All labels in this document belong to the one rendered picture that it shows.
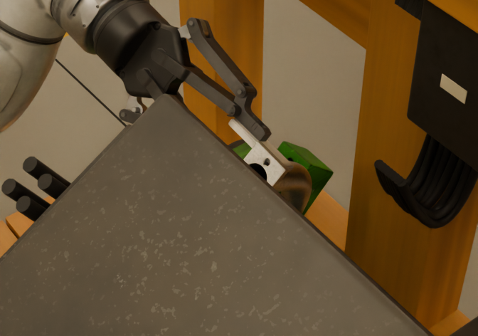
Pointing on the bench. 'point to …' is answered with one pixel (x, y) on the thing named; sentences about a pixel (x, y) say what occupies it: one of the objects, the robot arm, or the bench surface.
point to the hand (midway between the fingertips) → (250, 159)
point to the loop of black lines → (428, 164)
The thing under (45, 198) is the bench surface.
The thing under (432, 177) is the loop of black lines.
